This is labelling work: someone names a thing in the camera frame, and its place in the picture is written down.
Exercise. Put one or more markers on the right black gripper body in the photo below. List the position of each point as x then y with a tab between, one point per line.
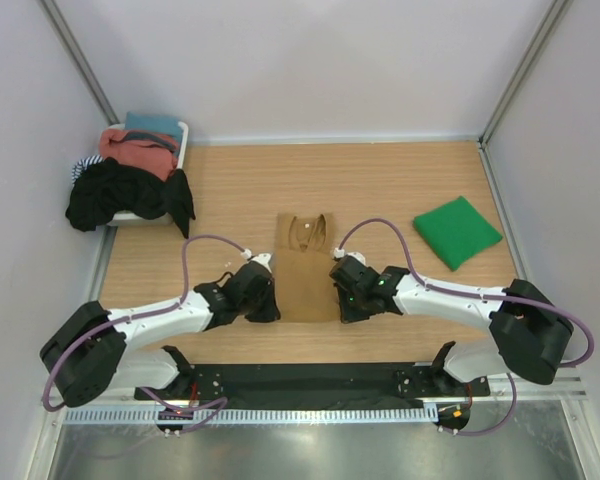
359	294

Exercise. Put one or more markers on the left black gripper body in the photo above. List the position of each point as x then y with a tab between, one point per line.
247	304

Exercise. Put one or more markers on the tan tank top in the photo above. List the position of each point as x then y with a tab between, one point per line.
302	262

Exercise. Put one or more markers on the green tank top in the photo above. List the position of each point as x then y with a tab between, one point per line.
456	232

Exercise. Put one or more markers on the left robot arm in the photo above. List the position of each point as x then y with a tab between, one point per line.
97	350

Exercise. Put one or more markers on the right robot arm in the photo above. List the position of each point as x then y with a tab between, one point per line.
522	337

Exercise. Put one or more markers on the black tank top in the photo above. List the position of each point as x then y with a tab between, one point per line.
178	201

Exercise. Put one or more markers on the salmon pink garment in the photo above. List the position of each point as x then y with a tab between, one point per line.
153	152

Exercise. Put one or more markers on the black garment over bin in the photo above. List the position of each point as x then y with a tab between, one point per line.
109	188

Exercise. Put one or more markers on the teal folded garment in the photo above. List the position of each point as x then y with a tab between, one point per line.
162	124

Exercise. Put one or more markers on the striped garment in bin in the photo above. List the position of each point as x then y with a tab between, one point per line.
83	164

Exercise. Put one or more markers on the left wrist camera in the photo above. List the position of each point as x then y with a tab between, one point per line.
263	259

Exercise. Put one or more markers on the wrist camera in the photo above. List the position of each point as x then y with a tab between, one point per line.
340	253
263	259

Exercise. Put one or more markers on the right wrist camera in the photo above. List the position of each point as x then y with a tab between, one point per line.
340	253

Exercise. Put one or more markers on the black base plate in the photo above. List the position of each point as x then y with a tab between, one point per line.
364	387

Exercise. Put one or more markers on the slotted cable duct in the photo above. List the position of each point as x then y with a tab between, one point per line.
157	415

